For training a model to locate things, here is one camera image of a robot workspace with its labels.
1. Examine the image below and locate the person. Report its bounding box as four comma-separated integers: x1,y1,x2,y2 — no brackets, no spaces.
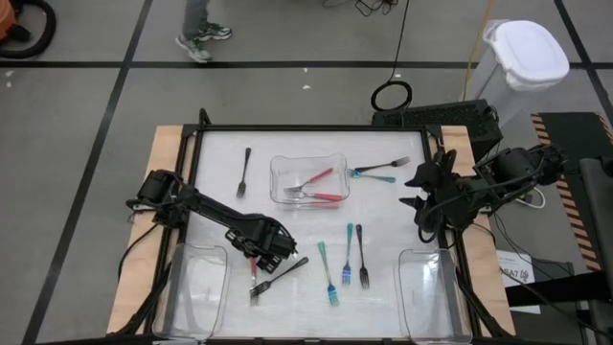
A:
174,0,235,64

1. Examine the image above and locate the black metal beam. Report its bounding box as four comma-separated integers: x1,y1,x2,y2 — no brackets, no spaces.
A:
505,270,613,308

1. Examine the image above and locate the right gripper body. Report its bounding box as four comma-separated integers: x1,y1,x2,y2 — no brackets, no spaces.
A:
415,148,481,231

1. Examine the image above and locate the teal iridescent fork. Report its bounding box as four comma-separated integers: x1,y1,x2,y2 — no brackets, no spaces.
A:
348,168,398,185
341,221,355,288
316,241,341,308

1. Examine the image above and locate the orange vacuum cleaner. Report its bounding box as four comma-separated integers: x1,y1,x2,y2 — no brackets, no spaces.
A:
0,0,16,42

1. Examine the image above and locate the clear plastic bin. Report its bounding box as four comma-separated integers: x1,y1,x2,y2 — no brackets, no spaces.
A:
151,241,231,341
393,246,473,344
268,151,352,211

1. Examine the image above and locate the black vacuum hose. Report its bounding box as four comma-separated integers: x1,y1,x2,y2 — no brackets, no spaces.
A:
0,0,57,60

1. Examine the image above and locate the white paper sheet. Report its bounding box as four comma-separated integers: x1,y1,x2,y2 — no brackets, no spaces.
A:
495,248,542,315

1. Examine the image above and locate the black mat with striped edge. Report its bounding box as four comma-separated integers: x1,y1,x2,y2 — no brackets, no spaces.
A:
530,111,613,272

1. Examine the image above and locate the black coiled cable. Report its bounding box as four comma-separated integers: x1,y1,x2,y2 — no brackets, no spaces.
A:
370,0,414,113

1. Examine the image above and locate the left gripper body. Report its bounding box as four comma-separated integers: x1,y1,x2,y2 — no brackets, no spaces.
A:
223,214,299,276

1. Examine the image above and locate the white lidded trash can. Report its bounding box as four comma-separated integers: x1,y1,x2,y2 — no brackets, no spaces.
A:
466,18,571,128

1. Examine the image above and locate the yellow cable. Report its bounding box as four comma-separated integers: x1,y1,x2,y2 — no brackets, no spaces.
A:
460,0,497,102

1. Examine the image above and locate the black fork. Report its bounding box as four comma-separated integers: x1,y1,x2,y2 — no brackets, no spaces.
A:
354,223,371,290
352,155,412,174
248,256,310,298
236,147,253,200

